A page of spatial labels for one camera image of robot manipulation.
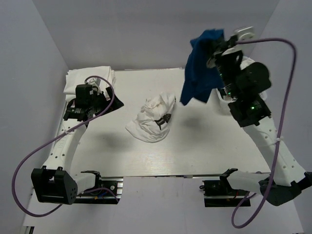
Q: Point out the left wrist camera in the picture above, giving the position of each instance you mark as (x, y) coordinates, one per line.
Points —
(94, 81)

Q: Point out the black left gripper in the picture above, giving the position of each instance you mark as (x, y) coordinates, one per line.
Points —
(101, 95)

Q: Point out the blue Mickey Mouse t-shirt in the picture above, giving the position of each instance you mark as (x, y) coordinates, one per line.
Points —
(199, 79)

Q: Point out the white plastic laundry basket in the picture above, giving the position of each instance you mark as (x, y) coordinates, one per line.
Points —
(223, 101)

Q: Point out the white t-shirt green trim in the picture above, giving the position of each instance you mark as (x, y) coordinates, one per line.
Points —
(246, 61)

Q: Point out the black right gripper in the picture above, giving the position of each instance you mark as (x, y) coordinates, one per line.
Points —
(223, 53)

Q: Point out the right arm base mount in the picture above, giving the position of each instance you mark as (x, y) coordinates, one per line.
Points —
(217, 196)

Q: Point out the folded white t-shirt stack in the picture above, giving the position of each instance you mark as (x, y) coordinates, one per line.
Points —
(78, 76)

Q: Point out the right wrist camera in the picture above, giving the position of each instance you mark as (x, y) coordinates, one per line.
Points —
(243, 34)

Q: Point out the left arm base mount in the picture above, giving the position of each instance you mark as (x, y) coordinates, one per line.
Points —
(109, 191)

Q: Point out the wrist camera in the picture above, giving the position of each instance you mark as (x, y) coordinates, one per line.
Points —
(94, 81)
(243, 34)

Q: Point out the white t-shirt black print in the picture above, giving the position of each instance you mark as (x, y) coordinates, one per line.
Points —
(153, 121)

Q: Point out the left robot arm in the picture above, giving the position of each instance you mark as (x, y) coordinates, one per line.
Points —
(53, 182)

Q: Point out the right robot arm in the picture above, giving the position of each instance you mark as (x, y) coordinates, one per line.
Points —
(287, 178)

